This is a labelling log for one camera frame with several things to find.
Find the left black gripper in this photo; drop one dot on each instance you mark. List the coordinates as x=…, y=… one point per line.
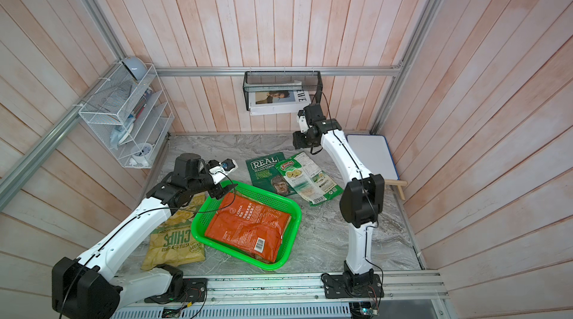
x=218, y=191

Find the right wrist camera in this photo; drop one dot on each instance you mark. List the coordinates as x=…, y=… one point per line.
x=302, y=122

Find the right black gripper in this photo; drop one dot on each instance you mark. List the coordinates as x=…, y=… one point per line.
x=297, y=140

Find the green plastic basket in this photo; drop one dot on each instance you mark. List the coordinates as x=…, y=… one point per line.
x=211, y=205

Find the red chips bag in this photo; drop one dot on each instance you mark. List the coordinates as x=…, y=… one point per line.
x=250, y=227

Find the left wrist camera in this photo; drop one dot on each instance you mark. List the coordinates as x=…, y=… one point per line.
x=224, y=167

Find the dark green Real chips bag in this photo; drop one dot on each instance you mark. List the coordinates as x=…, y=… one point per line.
x=264, y=175

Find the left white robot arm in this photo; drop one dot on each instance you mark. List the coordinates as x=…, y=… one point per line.
x=88, y=287

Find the small whiteboard blue frame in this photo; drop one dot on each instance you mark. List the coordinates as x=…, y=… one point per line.
x=374, y=153

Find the light green chips bag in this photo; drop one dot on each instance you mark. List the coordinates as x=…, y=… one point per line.
x=308, y=180

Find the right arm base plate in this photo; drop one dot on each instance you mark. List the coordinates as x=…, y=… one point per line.
x=347, y=286

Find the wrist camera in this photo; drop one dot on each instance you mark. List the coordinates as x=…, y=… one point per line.
x=224, y=167
x=302, y=122

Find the aluminium mounting rail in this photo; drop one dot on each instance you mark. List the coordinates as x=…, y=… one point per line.
x=278, y=289

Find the yellow kettle chips bag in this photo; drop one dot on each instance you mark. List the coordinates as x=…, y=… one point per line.
x=172, y=243

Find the white magazine book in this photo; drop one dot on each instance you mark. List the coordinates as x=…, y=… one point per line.
x=269, y=99

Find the white wire wall shelf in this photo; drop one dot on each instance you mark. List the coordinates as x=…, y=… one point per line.
x=123, y=112

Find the small wooden easel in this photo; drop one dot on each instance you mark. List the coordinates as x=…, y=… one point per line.
x=398, y=186

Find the black mesh wall basket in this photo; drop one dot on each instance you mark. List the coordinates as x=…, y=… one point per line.
x=311, y=81

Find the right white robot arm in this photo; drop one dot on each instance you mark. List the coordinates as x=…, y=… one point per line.
x=362, y=198

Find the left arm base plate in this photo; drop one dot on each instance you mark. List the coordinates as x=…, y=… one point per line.
x=191, y=290

